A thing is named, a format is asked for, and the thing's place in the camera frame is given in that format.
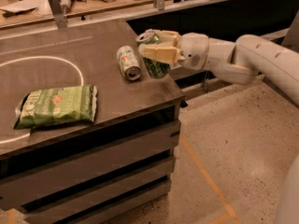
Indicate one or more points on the green chip bag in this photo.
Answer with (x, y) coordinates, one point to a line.
(56, 106)

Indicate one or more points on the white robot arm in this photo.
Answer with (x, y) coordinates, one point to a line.
(238, 148)

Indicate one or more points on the white paper sheet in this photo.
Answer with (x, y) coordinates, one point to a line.
(22, 6)

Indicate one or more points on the white green soda can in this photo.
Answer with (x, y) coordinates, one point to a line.
(128, 63)

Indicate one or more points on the grey metal bracket left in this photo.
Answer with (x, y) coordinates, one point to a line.
(57, 13)

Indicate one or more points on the grey table with slats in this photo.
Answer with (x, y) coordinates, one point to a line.
(84, 173)

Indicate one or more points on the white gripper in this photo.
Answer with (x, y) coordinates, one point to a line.
(195, 49)

